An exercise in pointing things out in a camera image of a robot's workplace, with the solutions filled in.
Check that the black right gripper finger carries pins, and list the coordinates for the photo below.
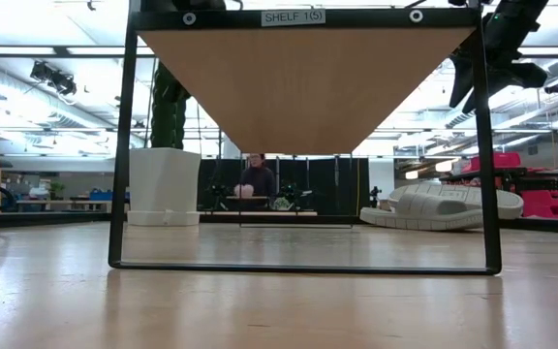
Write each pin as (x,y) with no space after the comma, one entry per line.
(462,80)
(469,103)

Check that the small black tripod device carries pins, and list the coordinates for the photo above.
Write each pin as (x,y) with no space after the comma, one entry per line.
(375,199)

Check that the black curtain partition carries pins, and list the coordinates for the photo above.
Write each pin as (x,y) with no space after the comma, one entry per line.
(322,184)

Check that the grey slide sandal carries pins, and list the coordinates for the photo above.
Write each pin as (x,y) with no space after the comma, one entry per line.
(434,196)
(405,220)

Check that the black ceiling device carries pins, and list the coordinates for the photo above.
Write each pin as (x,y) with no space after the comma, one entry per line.
(556,87)

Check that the background robot table station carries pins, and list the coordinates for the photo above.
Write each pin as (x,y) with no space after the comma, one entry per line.
(288,199)

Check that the white square plant pot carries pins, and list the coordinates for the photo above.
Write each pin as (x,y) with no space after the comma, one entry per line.
(163,184)

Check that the green cactus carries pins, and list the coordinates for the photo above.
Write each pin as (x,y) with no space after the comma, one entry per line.
(165,116)

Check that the red black cart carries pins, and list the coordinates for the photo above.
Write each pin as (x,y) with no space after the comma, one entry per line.
(545,203)

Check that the black metal rig frame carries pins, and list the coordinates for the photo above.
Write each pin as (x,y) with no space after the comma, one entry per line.
(41,220)

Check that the blue storage bins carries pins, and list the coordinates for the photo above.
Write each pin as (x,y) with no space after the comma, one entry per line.
(107,195)

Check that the small green potted plant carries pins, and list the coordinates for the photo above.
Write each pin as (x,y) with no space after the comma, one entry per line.
(57,190)

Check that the person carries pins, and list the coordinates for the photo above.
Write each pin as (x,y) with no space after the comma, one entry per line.
(259,181)

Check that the wooden shelf black metal frame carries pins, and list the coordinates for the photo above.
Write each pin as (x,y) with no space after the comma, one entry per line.
(303,97)

